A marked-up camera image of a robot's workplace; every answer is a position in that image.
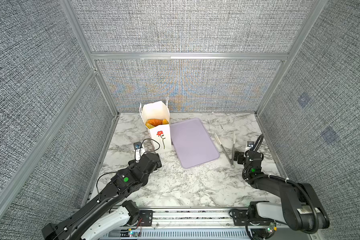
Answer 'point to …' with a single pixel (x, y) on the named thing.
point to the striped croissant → (149, 126)
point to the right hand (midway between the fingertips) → (245, 150)
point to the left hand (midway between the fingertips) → (150, 157)
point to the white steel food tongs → (231, 163)
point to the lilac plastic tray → (192, 143)
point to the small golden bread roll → (165, 122)
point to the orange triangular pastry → (155, 122)
